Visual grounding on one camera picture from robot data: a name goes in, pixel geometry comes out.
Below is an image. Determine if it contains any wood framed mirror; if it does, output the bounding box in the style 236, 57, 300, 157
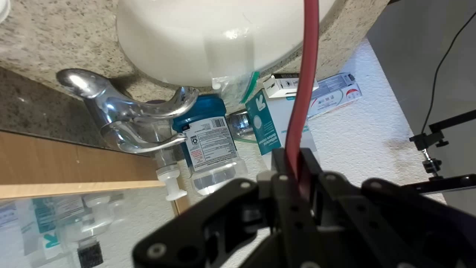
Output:
0, 131, 191, 268

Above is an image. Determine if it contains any white sink basin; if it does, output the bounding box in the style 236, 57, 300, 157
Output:
117, 0, 349, 88

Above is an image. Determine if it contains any clear zip bag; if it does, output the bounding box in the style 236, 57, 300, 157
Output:
212, 72, 261, 106

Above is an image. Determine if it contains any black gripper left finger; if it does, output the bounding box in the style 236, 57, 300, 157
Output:
273, 149, 319, 268

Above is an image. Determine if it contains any denture cleanser box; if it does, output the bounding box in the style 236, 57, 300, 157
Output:
246, 72, 362, 155

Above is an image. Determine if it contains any chrome faucet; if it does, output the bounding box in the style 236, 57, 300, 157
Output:
57, 69, 200, 155

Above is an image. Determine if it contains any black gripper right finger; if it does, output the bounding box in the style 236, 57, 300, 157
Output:
298, 149, 398, 268

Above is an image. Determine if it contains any blue mouthwash bottle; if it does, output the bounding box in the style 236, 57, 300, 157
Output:
173, 94, 242, 195

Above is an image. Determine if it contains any pink toothbrush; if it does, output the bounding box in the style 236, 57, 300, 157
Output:
286, 0, 320, 181

